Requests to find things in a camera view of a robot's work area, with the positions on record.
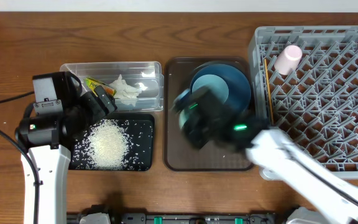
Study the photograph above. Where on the green yellow snack wrapper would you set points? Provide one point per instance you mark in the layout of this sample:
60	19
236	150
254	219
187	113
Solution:
92	83

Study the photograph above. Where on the pink plastic cup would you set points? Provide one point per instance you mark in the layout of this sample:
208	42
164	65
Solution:
288	60

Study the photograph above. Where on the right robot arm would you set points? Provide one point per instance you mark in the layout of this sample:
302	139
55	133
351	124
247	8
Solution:
270	148

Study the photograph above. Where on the dark blue plate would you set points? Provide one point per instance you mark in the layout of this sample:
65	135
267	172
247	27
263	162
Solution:
239	88

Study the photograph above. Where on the brown serving tray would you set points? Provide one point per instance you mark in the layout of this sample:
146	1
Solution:
179	155

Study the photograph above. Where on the light blue bowl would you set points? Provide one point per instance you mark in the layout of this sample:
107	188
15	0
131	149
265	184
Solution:
215	83

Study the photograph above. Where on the black food waste tray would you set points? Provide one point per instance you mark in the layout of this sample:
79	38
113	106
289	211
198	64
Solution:
141	146

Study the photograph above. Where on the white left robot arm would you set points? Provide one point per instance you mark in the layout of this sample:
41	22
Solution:
47	132

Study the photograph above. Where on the white rice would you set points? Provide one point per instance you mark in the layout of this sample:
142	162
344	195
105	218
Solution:
107	143

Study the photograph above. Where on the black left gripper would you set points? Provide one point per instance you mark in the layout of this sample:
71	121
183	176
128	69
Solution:
96	113

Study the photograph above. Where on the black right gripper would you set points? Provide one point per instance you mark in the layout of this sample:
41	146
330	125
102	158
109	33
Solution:
203	135

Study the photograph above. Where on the clear plastic waste bin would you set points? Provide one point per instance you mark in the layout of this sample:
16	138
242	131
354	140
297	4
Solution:
145	75

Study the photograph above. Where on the mint green small bowl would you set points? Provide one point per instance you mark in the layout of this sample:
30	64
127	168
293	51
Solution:
183	117

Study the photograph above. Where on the wooden chopstick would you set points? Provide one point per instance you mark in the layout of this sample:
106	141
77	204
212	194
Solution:
268	91

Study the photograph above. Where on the white napkin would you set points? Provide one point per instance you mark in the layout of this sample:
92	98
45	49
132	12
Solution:
123	90

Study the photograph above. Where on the grey dishwasher rack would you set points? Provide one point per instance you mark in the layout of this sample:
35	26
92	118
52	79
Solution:
317	104

